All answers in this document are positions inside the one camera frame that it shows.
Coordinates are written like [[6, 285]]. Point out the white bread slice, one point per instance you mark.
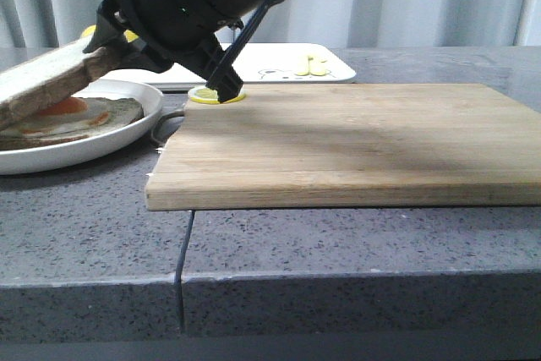
[[52, 77]]

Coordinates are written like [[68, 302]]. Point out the metal cutting board handle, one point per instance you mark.
[[165, 127]]

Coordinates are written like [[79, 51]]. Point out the grey curtain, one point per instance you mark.
[[332, 23]]

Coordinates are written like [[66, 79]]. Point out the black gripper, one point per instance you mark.
[[204, 36]]

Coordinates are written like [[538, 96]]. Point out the lemon slice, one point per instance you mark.
[[202, 94]]

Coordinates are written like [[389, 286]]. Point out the yellow lemon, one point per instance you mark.
[[89, 31]]

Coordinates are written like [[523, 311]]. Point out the fried egg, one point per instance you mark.
[[72, 114]]

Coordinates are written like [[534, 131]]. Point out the wooden cutting board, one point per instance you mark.
[[351, 145]]

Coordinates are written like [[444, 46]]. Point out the white rectangular tray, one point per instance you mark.
[[258, 62]]

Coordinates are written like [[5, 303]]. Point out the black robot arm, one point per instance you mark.
[[204, 36]]

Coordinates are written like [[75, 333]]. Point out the white round plate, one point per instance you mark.
[[14, 162]]

